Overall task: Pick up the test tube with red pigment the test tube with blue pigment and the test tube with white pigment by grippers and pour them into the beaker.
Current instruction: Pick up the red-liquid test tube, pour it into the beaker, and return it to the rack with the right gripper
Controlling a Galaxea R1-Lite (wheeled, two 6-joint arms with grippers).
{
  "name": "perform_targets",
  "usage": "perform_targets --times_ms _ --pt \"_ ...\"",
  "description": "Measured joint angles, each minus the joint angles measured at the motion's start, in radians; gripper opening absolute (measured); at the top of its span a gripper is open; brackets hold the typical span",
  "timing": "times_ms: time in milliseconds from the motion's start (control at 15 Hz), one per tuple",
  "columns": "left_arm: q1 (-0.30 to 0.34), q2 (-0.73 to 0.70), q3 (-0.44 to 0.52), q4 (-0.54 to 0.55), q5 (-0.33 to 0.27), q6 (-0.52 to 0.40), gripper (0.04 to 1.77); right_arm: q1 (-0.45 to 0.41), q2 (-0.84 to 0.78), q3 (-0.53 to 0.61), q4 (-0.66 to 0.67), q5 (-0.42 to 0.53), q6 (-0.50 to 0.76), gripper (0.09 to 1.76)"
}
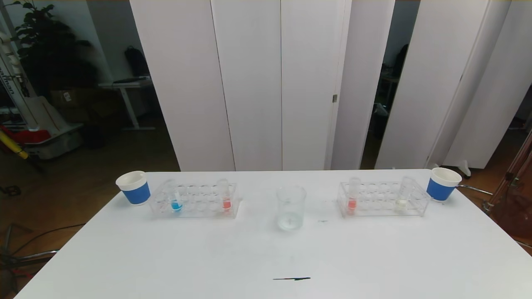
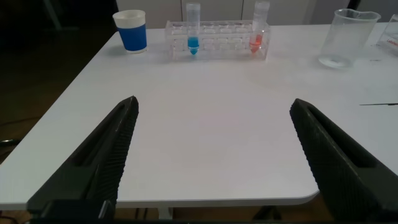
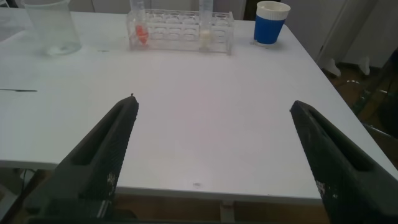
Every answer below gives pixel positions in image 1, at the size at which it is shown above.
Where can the test tube with red pigment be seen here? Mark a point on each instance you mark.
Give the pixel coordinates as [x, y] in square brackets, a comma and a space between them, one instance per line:
[352, 204]
[226, 204]

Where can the test tube with blue pigment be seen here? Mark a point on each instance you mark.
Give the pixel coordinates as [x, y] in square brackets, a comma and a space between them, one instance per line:
[176, 205]

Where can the clear glass beaker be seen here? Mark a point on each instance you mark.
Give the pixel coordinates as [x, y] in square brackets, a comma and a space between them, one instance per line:
[291, 218]

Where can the clear acrylic test tube rack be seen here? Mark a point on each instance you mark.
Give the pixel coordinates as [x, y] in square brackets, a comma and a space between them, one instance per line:
[199, 209]
[376, 204]

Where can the test tube with yellow pigment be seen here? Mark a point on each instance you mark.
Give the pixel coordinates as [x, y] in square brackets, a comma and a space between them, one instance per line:
[402, 203]

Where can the blue and white paper cup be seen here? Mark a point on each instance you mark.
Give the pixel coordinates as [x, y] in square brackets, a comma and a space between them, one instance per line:
[135, 193]
[440, 189]

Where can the white standing desk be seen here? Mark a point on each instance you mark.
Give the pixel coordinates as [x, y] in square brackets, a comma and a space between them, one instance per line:
[126, 84]

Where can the black backpack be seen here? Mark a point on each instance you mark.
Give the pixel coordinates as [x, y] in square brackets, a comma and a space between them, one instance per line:
[136, 62]

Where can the brown cardboard box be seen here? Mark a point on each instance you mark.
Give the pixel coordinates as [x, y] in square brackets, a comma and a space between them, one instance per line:
[77, 104]

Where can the white screen foot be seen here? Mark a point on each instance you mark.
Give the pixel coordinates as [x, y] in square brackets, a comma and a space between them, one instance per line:
[463, 169]

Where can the grey storage bin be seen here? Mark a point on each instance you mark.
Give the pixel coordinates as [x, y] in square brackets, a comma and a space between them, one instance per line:
[58, 145]

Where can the white leaning board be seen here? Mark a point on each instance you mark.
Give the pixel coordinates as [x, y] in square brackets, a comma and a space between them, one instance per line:
[43, 114]

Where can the dark green potted plant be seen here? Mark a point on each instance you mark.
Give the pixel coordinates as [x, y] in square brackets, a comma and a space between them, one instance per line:
[50, 54]

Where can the red bag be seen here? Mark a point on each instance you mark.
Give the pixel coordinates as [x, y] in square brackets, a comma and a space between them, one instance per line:
[29, 136]

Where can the small black floor item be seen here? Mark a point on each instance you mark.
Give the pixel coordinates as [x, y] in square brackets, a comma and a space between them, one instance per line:
[11, 190]

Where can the white banner stand with lettering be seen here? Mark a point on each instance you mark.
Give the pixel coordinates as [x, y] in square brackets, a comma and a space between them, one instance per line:
[10, 83]

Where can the metal chair base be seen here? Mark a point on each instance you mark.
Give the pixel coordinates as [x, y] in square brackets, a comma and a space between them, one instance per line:
[25, 259]

